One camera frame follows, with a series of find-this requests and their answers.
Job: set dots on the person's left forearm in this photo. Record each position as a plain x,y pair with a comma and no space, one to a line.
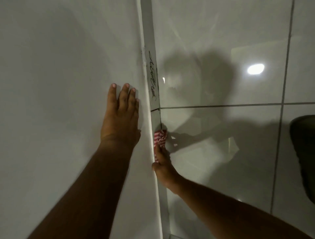
86,192

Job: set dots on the person's left middle finger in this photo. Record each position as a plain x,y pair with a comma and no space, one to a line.
132,99

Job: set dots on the person's left little finger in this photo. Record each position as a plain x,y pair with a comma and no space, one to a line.
112,101

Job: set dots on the person's right fingers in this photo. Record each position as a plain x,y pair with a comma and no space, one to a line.
162,154

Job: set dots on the grey baseboard strip with scribbles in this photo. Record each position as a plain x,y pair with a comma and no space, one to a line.
148,37

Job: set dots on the person's dark trouser leg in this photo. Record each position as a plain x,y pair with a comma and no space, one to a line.
305,152

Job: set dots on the person's right hand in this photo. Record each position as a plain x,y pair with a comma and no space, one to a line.
164,172

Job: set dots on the person's right forearm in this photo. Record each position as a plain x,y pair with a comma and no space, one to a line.
221,214

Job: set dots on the person's left hand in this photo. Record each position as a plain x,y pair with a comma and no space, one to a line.
120,125

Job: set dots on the red white striped cloth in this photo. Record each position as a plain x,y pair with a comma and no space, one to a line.
160,137

